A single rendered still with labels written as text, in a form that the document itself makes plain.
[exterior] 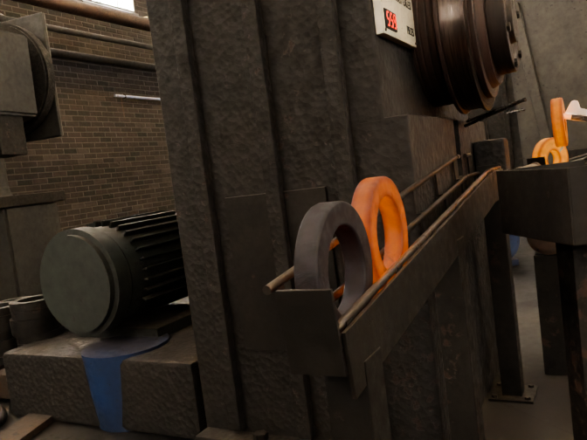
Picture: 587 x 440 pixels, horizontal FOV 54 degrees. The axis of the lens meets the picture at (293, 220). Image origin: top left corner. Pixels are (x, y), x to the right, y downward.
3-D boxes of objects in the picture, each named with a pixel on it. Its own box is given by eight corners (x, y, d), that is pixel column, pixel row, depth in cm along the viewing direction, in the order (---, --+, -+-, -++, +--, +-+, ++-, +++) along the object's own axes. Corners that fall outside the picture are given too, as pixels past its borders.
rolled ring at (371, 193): (414, 273, 101) (396, 274, 102) (400, 168, 98) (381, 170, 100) (380, 309, 85) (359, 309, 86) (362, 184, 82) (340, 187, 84)
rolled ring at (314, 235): (359, 184, 81) (338, 186, 83) (304, 224, 66) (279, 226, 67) (382, 305, 86) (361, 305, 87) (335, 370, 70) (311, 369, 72)
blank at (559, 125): (549, 99, 178) (560, 97, 176) (552, 98, 191) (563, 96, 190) (555, 149, 180) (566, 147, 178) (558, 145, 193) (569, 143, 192)
